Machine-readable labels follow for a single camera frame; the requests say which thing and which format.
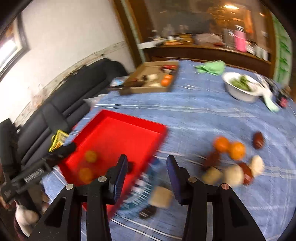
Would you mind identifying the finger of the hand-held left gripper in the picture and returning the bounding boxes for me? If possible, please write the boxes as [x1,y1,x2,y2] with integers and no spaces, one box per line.
[10,142,77,193]

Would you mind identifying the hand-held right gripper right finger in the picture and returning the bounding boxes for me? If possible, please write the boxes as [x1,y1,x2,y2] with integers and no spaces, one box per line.
[166,155,269,241]

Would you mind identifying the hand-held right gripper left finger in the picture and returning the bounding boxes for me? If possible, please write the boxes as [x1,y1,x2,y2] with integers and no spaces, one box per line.
[28,154,129,241]

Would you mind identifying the dark red jujube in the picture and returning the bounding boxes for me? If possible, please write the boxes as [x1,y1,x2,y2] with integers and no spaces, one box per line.
[238,162,254,185]
[253,132,265,150]
[203,151,221,171]

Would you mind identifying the red tray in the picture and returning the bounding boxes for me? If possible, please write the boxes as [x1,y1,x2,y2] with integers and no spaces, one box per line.
[58,109,169,219]

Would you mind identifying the white cloth bundle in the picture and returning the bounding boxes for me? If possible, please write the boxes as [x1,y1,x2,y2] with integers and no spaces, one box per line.
[14,200,40,235]

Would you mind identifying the yellow snack packet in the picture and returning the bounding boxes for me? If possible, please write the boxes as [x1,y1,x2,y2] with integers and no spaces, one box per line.
[48,130,68,152]

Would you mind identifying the blue plaid tablecloth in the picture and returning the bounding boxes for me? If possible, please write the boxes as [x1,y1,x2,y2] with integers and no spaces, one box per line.
[40,59,296,241]

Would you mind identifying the black sofa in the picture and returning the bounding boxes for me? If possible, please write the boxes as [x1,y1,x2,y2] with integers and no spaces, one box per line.
[0,58,129,167]

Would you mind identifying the cardboard box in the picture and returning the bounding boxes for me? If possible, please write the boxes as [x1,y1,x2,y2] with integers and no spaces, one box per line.
[119,61,179,95]

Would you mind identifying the blue and white packet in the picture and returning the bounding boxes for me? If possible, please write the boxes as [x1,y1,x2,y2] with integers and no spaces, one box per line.
[110,76,130,87]

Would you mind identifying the white bowl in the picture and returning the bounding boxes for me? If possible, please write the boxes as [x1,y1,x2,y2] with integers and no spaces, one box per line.
[222,72,266,103]

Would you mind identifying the green leafy vegetables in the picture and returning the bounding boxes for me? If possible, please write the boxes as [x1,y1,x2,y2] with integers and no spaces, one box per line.
[231,75,253,91]

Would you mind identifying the green cloth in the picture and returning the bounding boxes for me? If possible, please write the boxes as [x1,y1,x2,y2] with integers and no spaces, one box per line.
[195,60,226,76]

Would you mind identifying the white sock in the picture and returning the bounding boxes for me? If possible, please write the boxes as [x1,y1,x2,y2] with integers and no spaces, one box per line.
[260,80,280,113]

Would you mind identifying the window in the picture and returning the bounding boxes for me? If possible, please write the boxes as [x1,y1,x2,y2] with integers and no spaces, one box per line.
[0,16,30,79]

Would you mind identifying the wooden cabinet with glass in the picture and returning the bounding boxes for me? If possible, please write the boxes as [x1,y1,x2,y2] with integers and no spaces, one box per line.
[113,0,278,77]

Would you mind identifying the dark jar with red label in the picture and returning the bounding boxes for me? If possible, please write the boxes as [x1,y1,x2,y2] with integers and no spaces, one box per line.
[276,89,289,108]

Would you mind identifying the flat white box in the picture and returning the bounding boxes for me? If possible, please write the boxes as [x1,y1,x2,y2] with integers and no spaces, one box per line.
[137,40,167,49]

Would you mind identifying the crumpled clear plastic bag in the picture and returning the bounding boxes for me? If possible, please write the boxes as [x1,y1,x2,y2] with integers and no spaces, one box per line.
[194,32,222,45]

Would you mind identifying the white carton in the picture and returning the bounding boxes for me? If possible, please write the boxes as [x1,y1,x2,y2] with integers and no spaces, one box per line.
[256,46,269,61]
[245,43,257,55]

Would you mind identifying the glass pitcher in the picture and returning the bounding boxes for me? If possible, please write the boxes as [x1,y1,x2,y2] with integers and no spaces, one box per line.
[224,29,235,47]

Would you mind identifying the pink bottle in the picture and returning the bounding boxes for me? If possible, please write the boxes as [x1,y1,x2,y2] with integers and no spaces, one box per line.
[235,30,247,52]

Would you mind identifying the bamboo wall painting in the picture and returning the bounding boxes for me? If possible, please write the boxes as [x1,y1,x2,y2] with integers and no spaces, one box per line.
[272,16,293,79]

